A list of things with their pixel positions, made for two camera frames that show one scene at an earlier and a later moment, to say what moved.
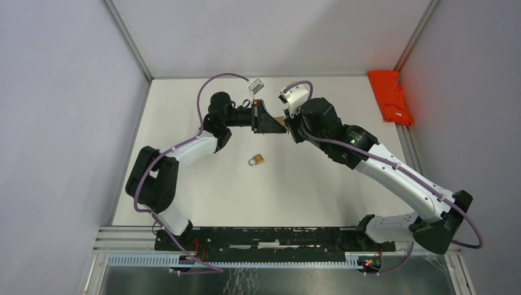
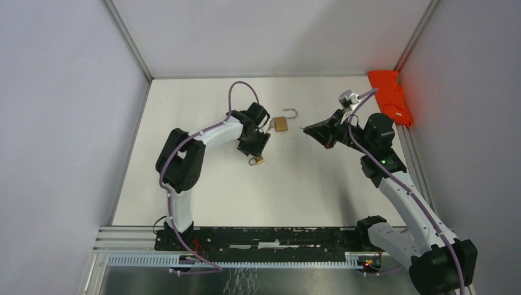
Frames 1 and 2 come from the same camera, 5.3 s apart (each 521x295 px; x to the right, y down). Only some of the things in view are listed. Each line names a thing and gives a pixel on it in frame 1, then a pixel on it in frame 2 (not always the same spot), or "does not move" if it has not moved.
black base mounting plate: [272, 244] does not move
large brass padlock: [281, 120] does not move
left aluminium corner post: [129, 39] does not move
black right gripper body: [296, 126] to [340, 133]
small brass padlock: [257, 159] does not move
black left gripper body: [255, 116] to [255, 144]
